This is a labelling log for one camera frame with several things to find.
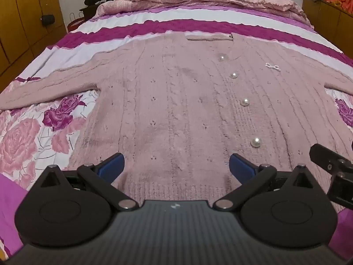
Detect floral striped bed sheet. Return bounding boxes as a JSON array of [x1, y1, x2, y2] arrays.
[[0, 6, 353, 257]]

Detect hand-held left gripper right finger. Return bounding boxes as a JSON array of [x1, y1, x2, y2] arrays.
[[212, 153, 317, 210]]

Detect wooden wardrobe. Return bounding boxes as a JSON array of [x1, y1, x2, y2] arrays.
[[0, 0, 68, 75]]

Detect pink knitted cardigan sweater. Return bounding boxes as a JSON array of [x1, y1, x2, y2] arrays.
[[0, 32, 353, 202]]

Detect red paper bag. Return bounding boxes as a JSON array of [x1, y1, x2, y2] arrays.
[[68, 12, 84, 34]]

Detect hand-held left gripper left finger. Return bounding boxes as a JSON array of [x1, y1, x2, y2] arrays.
[[39, 152, 140, 211]]

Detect wooden side cabinet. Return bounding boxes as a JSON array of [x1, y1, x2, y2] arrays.
[[302, 0, 353, 53]]

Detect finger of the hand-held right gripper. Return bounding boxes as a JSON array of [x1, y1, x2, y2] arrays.
[[328, 172, 353, 208], [309, 144, 353, 174]]

